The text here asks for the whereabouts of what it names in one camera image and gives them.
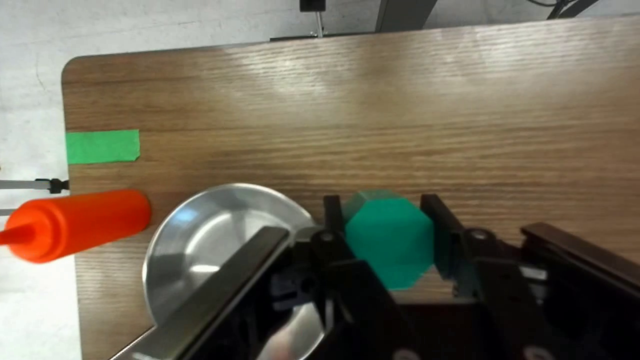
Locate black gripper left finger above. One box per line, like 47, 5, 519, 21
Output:
310, 193, 409, 360

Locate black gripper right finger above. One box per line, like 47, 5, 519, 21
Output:
420, 192, 556, 360

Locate green block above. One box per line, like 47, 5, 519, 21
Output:
341, 190, 435, 291

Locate silver metal pan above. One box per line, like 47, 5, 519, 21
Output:
140, 182, 336, 360

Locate wooden table with shelf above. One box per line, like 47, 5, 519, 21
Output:
60, 15, 640, 360

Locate orange squeeze bottle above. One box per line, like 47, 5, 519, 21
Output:
0, 187, 153, 263

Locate large green tape strip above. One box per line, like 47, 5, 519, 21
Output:
63, 127, 142, 166

